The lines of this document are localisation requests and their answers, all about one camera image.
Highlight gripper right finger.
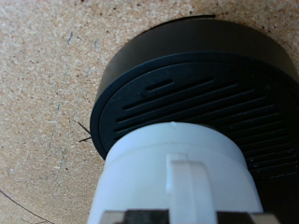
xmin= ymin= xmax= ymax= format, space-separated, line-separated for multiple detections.
xmin=215 ymin=211 xmax=283 ymax=224

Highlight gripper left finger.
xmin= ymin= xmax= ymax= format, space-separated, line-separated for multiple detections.
xmin=98 ymin=209 xmax=171 ymax=224

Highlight white ceramic mug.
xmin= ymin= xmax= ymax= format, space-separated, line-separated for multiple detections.
xmin=87 ymin=121 xmax=264 ymax=224

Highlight black Keurig coffee machine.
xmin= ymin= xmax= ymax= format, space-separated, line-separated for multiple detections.
xmin=89 ymin=14 xmax=299 ymax=224

